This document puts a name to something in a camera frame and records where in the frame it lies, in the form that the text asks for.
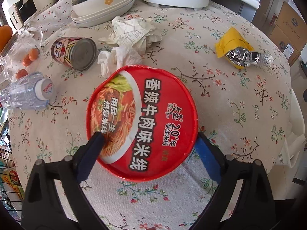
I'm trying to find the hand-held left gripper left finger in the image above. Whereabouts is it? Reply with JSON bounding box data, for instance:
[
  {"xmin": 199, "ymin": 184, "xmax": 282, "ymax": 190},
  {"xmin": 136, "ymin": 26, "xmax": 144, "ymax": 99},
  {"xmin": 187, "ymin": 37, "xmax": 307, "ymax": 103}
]
[{"xmin": 21, "ymin": 132, "xmax": 106, "ymax": 230}]

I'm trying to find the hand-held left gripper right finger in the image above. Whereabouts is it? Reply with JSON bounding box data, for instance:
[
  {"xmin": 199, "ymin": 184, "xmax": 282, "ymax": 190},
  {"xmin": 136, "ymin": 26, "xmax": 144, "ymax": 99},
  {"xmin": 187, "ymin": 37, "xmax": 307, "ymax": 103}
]
[{"xmin": 192, "ymin": 132, "xmax": 276, "ymax": 230}]

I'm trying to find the red instant noodle bowl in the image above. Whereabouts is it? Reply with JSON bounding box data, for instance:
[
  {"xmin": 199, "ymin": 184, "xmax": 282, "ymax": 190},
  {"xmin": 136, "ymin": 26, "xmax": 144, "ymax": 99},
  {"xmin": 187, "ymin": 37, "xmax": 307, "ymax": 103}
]
[{"xmin": 86, "ymin": 65, "xmax": 199, "ymax": 181}]

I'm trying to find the white chair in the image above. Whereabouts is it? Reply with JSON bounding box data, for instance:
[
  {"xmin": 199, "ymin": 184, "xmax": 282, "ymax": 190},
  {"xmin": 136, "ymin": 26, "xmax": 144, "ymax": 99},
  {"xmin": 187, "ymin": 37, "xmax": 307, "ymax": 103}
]
[{"xmin": 271, "ymin": 89, "xmax": 304, "ymax": 185}]

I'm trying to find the clear plastic bottle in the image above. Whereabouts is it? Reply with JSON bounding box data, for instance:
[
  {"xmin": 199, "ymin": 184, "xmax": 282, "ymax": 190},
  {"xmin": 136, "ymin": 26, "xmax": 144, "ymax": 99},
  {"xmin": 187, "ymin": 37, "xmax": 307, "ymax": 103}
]
[{"xmin": 0, "ymin": 72, "xmax": 55, "ymax": 111}]

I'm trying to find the crumpled white tissue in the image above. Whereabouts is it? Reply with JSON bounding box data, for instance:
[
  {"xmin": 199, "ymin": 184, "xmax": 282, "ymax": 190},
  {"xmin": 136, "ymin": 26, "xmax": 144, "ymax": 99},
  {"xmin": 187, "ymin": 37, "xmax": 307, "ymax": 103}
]
[{"xmin": 97, "ymin": 45, "xmax": 143, "ymax": 78}]

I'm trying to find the cartoon face tin can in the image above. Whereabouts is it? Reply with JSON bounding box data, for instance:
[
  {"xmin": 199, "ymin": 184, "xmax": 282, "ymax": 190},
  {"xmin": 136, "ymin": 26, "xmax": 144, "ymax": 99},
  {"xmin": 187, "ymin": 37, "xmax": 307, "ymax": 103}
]
[{"xmin": 51, "ymin": 37, "xmax": 97, "ymax": 71}]

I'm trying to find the yellow foil snack wrapper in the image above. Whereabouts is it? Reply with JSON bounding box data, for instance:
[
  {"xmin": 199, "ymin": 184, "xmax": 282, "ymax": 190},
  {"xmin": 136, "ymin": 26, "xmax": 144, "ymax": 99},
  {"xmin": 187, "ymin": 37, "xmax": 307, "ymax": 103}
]
[{"xmin": 215, "ymin": 27, "xmax": 275, "ymax": 69}]

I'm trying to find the glass jar with wooden lid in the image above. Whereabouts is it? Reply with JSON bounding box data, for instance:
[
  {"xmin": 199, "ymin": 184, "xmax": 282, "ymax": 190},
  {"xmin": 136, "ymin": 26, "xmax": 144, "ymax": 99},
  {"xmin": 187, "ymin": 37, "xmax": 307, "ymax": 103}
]
[{"xmin": 0, "ymin": 26, "xmax": 44, "ymax": 82}]

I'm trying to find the crumpled printed paper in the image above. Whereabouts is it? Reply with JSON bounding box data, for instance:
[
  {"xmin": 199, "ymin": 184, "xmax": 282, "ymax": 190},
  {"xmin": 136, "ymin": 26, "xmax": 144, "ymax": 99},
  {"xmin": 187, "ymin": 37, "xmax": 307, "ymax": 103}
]
[{"xmin": 98, "ymin": 16, "xmax": 163, "ymax": 53}]

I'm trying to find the cream shallow dish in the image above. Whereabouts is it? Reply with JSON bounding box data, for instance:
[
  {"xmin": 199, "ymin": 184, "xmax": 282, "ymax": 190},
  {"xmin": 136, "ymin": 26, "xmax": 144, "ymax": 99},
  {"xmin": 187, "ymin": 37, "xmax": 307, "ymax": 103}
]
[
  {"xmin": 73, "ymin": 0, "xmax": 136, "ymax": 28},
  {"xmin": 72, "ymin": 0, "xmax": 135, "ymax": 22}
]

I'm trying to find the large mandarin orange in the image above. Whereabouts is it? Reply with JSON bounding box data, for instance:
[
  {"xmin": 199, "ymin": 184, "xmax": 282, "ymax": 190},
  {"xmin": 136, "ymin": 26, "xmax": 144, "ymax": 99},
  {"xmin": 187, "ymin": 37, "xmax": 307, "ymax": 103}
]
[{"xmin": 0, "ymin": 26, "xmax": 12, "ymax": 53}]

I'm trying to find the black wire rack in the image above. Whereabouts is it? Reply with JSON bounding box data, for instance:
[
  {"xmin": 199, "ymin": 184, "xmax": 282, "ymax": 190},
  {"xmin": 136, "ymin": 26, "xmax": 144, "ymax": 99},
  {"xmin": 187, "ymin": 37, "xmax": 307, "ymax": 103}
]
[{"xmin": 0, "ymin": 110, "xmax": 24, "ymax": 202}]

